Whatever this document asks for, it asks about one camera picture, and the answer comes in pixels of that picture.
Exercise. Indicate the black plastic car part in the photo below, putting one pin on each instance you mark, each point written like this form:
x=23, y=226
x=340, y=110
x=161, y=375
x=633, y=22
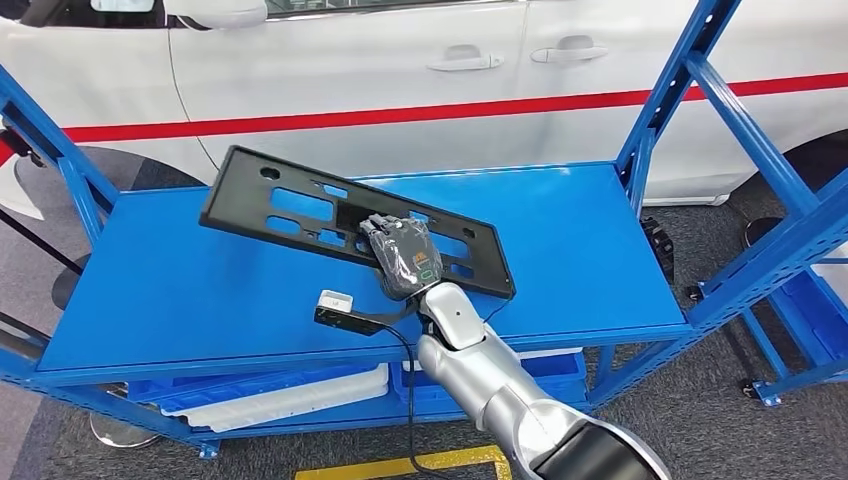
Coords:
x=245, y=199

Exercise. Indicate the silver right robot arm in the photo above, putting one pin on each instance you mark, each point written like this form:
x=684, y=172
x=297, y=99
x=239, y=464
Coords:
x=503, y=391

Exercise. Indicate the blue metal shelf rack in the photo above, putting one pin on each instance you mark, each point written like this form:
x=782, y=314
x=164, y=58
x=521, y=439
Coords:
x=166, y=298
x=808, y=318

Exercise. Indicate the red barrier belt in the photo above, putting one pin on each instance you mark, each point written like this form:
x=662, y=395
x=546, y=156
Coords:
x=5, y=154
x=331, y=119

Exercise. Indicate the white car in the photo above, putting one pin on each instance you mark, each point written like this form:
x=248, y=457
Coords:
x=331, y=60

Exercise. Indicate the black ribbed object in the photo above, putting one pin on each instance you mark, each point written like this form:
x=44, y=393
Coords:
x=658, y=248

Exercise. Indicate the black rack caster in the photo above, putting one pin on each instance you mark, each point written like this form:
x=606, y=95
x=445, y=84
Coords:
x=752, y=388
x=696, y=293

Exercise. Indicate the dark round stanchion base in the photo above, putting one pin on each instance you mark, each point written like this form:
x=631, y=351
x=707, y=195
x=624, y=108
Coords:
x=762, y=232

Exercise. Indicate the chrome base barrier stanchion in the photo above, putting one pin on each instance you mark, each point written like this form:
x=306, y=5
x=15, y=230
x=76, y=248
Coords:
x=122, y=434

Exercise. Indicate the translucent white bin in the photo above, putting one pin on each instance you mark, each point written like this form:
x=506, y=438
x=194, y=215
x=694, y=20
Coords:
x=836, y=278

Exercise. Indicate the black barrier stanchion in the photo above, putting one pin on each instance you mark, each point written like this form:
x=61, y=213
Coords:
x=20, y=142

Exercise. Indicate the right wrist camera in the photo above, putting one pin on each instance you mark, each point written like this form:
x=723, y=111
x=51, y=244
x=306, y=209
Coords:
x=338, y=311

